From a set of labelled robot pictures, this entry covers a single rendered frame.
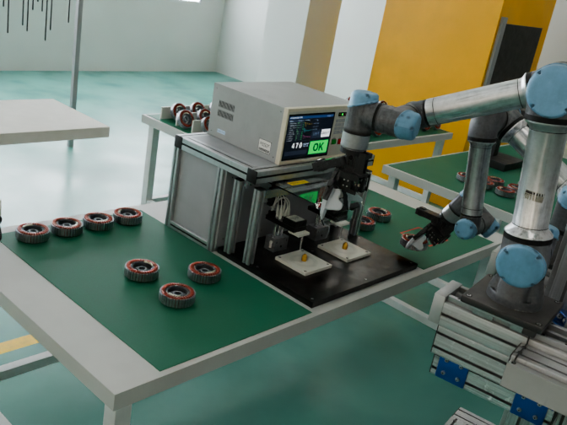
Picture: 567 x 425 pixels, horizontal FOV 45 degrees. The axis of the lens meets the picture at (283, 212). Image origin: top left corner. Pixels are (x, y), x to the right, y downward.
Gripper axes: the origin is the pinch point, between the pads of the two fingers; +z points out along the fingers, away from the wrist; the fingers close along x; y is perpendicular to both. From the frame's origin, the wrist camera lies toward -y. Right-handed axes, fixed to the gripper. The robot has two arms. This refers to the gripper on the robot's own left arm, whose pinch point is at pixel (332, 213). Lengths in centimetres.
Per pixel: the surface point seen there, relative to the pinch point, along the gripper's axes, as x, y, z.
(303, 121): 42, -41, -12
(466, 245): 124, 4, 40
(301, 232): 40, -32, 27
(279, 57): 376, -282, 24
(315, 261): 43, -25, 37
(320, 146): 54, -39, -2
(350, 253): 62, -21, 37
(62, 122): -26, -85, -5
